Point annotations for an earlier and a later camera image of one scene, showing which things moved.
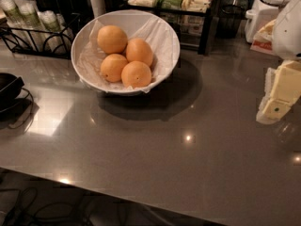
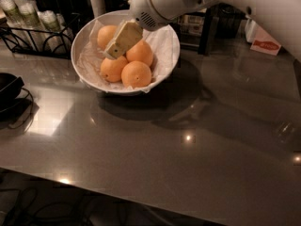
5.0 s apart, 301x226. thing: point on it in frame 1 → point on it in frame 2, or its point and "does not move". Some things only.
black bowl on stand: [16, 104] does not move
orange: [112, 66] does not move
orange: [112, 39] does not move
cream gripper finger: [285, 90] → [150, 6]
